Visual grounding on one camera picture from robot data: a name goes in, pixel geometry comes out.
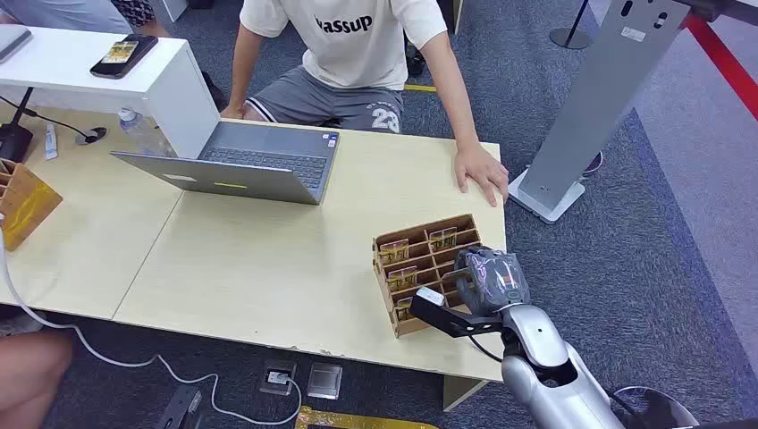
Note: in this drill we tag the floor socket with plug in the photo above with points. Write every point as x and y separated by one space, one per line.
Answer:
277 377

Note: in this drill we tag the small white sachet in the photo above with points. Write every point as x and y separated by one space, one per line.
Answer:
51 142

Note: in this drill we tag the wooden card holder box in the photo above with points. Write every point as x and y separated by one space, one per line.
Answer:
414 263

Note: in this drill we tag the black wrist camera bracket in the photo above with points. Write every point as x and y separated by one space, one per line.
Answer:
441 311

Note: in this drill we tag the black stanchion post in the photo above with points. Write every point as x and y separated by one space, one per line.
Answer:
571 32

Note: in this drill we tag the round grey robot base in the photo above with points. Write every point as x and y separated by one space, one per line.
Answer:
654 408

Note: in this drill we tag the clear plastic water bottle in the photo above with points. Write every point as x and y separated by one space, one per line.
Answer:
137 133

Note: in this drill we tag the gold card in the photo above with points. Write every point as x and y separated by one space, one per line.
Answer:
443 238
404 308
394 251
402 278

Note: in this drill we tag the person's hand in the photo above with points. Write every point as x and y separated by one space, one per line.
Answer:
233 112
481 173

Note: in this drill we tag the black smartphone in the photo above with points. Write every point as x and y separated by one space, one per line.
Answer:
124 56

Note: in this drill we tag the person's right hand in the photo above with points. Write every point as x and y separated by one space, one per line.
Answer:
233 112

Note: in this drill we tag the black microphone stand base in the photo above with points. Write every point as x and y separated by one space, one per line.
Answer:
14 141

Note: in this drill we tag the grey closed laptop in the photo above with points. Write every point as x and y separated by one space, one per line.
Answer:
12 40

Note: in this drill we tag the grey kiosk stand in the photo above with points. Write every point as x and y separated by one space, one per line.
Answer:
598 112

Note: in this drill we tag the wooden holder with yellow film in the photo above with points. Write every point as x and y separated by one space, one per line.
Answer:
25 202

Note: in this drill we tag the person's leg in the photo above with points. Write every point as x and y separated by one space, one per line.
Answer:
29 379

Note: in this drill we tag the yellow floor tape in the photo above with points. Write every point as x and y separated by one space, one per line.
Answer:
355 420

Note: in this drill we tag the red barrier belt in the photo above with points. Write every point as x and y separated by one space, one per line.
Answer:
723 62

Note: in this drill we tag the metal floor socket cover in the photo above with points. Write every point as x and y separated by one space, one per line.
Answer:
324 381

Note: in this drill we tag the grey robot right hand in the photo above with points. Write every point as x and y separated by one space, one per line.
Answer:
494 284

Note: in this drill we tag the person in grey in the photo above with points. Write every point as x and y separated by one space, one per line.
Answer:
65 15

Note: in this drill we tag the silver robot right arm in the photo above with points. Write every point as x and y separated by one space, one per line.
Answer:
551 373

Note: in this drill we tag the white desk riser shelf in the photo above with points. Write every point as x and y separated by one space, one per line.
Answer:
118 80

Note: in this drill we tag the person's left hand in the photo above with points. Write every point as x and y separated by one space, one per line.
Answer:
481 173

